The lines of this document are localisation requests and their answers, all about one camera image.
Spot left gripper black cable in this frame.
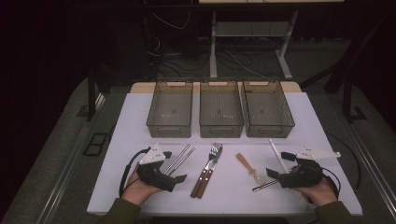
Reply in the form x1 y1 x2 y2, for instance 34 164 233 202
119 147 152 199

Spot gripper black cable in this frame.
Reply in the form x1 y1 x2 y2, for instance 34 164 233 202
321 167 342 201
119 147 152 199

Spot person's right hand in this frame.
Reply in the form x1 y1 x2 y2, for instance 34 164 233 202
293 176 339 208

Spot white desk frame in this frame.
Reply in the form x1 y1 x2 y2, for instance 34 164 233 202
198 0 346 80

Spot aluminium floor rail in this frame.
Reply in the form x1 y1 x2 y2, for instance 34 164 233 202
36 91 106 224
345 120 396 214

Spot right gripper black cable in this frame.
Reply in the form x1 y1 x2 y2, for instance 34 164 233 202
321 167 342 201

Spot thin black cable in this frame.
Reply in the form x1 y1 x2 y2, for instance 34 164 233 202
326 133 362 191

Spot white hanging cable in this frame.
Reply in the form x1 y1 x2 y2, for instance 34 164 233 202
143 0 191 32

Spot person's left hand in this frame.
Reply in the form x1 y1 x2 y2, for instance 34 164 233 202
120 163 163 207

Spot wooden spoon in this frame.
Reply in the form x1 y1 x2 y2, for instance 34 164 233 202
235 152 268 186

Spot fork with wooden handle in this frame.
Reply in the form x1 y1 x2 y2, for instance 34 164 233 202
190 142 222 199

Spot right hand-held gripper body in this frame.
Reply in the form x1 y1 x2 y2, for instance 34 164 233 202
277 144 342 189

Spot tangle of floor cables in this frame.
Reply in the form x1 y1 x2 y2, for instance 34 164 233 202
148 34 283 79

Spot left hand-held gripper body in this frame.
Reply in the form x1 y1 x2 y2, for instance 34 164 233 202
135 143 177 193

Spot transparent brown plastic basket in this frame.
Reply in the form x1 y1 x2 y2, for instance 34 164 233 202
146 78 194 139
241 77 296 139
199 77 245 139

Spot knife with wooden handle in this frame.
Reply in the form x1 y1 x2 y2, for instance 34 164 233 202
196 144 224 200

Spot black stand legs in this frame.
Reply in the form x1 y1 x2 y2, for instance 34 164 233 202
299 6 396 95

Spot black slim spoon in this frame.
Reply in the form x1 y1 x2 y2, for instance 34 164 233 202
252 179 280 192

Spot black metal stand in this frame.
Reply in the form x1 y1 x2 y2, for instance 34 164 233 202
78 65 109 123
341 77 369 124

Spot black box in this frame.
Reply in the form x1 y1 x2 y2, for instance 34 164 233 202
152 8 199 61

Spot white chopstick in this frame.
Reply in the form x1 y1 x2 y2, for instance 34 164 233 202
267 137 292 175

